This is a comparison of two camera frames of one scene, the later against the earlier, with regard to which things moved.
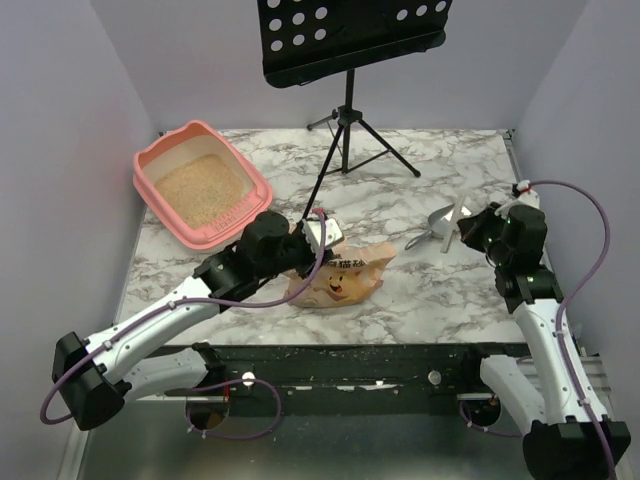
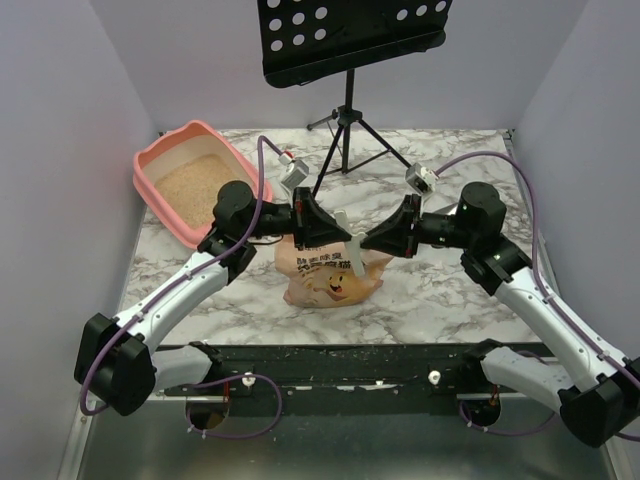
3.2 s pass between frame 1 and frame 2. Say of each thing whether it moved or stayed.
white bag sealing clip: moved
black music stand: stayed
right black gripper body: moved
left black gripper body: moved
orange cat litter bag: stayed
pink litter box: stayed
